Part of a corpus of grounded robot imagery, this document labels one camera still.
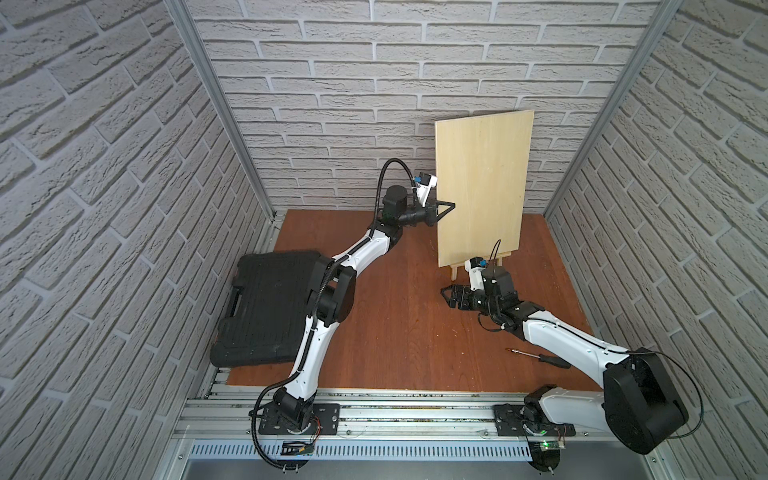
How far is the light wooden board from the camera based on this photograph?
0.79 meters

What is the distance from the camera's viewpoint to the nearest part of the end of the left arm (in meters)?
0.81

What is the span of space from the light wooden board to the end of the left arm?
0.02 m
